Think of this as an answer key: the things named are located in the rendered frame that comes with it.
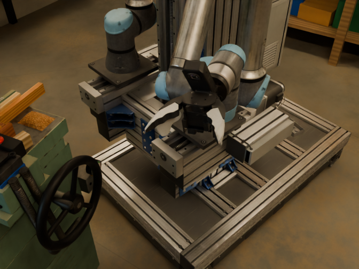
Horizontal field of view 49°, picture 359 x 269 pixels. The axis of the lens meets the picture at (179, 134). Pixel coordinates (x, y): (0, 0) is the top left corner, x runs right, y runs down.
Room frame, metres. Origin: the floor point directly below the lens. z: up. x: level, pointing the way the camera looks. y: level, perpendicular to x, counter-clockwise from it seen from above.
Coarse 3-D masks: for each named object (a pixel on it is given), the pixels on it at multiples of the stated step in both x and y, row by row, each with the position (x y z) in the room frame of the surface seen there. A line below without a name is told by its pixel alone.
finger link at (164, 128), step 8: (176, 104) 0.65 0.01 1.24; (160, 112) 0.62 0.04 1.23; (168, 112) 0.62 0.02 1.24; (176, 112) 0.62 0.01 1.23; (152, 120) 0.60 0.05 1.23; (160, 120) 0.60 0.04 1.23; (168, 120) 0.62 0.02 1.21; (176, 120) 0.64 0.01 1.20; (152, 128) 0.59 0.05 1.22; (160, 128) 0.61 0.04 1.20; (168, 128) 0.62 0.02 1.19
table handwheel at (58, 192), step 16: (80, 160) 0.78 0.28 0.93; (64, 176) 0.71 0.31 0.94; (96, 176) 0.84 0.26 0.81; (48, 192) 0.67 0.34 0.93; (96, 192) 0.82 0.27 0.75; (48, 208) 0.64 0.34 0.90; (80, 208) 0.72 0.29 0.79; (80, 224) 0.74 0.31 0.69; (48, 240) 0.61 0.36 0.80; (64, 240) 0.67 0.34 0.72
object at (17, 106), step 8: (32, 88) 1.13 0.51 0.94; (40, 88) 1.15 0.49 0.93; (24, 96) 1.08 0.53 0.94; (32, 96) 1.11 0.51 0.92; (40, 96) 1.14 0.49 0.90; (16, 104) 1.04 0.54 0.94; (24, 104) 1.07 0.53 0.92; (0, 112) 1.00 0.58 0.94; (8, 112) 1.00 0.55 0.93; (16, 112) 1.03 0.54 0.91; (0, 120) 0.97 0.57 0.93; (8, 120) 0.99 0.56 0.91
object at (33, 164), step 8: (24, 160) 0.76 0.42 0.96; (32, 160) 0.76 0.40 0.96; (32, 168) 0.74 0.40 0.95; (40, 168) 0.76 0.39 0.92; (16, 176) 0.70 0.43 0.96; (40, 176) 0.75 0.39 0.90; (8, 184) 0.67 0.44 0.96; (24, 184) 0.70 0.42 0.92; (40, 184) 0.75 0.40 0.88; (0, 192) 0.65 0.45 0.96; (8, 192) 0.66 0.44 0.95; (0, 200) 0.65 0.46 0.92; (8, 200) 0.65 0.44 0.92; (16, 200) 0.67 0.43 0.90; (0, 208) 0.65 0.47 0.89; (8, 208) 0.64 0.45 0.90; (16, 208) 0.66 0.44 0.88
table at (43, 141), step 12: (12, 120) 1.00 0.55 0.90; (60, 120) 1.00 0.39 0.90; (36, 132) 0.94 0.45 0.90; (48, 132) 0.94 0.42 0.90; (60, 132) 0.98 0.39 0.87; (36, 144) 0.89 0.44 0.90; (48, 144) 0.92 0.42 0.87; (36, 156) 0.87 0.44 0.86; (48, 180) 0.77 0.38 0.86; (0, 216) 0.64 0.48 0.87; (12, 216) 0.64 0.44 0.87
